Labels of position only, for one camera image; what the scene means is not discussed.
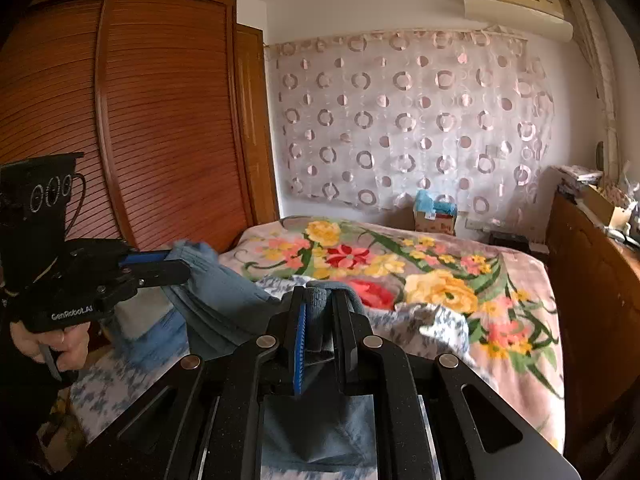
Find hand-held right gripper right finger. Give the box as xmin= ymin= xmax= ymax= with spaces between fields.
xmin=331 ymin=291 xmax=582 ymax=480

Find wooden cabinet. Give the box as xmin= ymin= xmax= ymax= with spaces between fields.
xmin=545 ymin=192 xmax=640 ymax=461

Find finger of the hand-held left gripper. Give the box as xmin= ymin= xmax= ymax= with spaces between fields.
xmin=125 ymin=260 xmax=192 ymax=289
xmin=120 ymin=249 xmax=175 ymax=267

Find sheer curtain with circles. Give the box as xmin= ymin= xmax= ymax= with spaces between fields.
xmin=267 ymin=27 xmax=558 ymax=211

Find blue denim short pants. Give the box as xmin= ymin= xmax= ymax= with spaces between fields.
xmin=162 ymin=240 xmax=378 ymax=467

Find cream air conditioner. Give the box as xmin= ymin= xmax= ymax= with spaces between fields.
xmin=462 ymin=0 xmax=575 ymax=43

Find small printed cardboard box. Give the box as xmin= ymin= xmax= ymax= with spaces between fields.
xmin=413 ymin=209 xmax=457 ymax=236

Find white wrapped pipe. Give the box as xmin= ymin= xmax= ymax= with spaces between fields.
xmin=567 ymin=0 xmax=623 ymax=171

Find person's left hand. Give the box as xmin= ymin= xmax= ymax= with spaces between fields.
xmin=10 ymin=317 xmax=92 ymax=381

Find stack of papers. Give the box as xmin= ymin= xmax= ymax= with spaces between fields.
xmin=555 ymin=165 xmax=603 ymax=196

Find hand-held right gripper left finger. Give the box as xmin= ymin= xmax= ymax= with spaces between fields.
xmin=80 ymin=285 xmax=326 ymax=480

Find colourful floral blanket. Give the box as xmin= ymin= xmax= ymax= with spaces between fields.
xmin=217 ymin=215 xmax=568 ymax=453

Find open plain cardboard box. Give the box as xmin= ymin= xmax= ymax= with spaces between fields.
xmin=580 ymin=185 xmax=626 ymax=226

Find blue plastic bag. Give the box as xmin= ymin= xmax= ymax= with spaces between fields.
xmin=415 ymin=190 xmax=458 ymax=215

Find person's left forearm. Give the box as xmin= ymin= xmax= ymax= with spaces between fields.
xmin=0 ymin=330 xmax=66 ymax=480

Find wooden slatted wardrobe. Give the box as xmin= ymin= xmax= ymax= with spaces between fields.
xmin=0 ymin=0 xmax=281 ymax=271

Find folded blue jeans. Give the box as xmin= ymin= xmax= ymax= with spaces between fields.
xmin=107 ymin=305 xmax=193 ymax=366

